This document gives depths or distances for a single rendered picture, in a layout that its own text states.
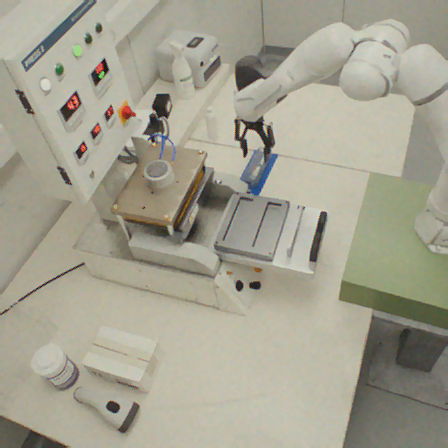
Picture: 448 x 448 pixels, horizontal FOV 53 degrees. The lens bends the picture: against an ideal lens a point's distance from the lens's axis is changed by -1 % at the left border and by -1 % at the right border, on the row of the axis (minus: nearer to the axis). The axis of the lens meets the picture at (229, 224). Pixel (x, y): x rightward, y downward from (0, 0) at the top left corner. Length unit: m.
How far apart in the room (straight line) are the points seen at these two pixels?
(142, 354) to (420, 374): 1.29
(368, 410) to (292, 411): 0.85
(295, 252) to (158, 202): 0.39
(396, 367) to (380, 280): 0.88
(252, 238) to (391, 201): 0.50
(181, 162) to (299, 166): 0.60
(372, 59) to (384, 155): 0.79
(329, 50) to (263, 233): 0.50
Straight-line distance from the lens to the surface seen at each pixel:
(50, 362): 1.31
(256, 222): 1.27
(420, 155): 3.00
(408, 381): 2.15
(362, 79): 1.08
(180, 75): 2.02
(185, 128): 1.93
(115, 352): 1.32
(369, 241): 1.40
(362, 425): 2.07
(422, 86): 1.10
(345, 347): 1.35
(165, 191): 1.23
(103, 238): 1.43
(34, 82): 1.03
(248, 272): 1.39
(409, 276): 1.36
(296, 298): 1.41
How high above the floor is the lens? 1.98
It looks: 51 degrees down
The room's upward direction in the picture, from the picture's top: 10 degrees counter-clockwise
